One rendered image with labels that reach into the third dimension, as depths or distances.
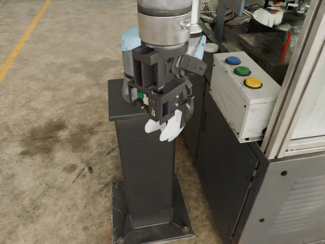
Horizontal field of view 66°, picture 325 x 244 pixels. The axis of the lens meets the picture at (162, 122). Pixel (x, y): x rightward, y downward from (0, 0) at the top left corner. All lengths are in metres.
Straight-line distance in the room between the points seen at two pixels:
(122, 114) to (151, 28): 0.52
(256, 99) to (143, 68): 0.38
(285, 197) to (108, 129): 1.36
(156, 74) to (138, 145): 0.60
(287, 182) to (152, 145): 0.47
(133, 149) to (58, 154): 0.98
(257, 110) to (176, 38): 0.40
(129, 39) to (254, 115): 0.42
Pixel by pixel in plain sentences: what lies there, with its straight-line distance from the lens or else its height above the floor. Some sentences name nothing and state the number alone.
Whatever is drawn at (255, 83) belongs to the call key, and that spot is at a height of 0.91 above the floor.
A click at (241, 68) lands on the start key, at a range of 0.78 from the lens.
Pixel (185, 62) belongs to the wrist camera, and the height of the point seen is 1.07.
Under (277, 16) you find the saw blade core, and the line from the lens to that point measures 1.16.
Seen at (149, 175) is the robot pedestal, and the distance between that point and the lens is 1.09.
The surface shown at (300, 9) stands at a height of 0.98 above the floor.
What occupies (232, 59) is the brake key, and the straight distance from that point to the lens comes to 0.84.
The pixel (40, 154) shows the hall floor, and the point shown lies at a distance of 1.91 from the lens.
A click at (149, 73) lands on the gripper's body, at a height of 1.07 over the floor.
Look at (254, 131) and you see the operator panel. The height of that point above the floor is 0.79.
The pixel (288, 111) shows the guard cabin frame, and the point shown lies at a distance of 0.64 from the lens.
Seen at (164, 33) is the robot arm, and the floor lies 1.13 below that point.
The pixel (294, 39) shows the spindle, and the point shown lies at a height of 0.88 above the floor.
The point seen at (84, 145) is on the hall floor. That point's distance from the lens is 1.87.
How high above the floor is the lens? 1.25
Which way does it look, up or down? 39 degrees down
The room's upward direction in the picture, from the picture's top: straight up
